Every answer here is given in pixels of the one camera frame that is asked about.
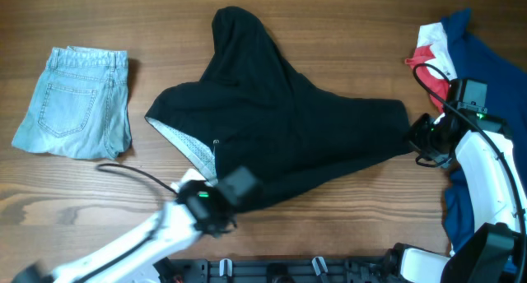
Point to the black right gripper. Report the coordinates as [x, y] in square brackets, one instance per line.
[422, 136]

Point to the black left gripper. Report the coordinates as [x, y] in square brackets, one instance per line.
[225, 216]

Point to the black shorts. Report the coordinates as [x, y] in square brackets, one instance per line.
[252, 109]

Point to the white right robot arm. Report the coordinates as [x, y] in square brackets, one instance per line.
[496, 250]

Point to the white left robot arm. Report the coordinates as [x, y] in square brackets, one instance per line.
[169, 231]

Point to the red and white garment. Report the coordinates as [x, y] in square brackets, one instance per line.
[432, 49]

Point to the navy blue garment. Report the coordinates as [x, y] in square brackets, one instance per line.
[506, 98]

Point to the light blue denim shorts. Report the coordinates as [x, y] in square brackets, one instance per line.
[79, 108]

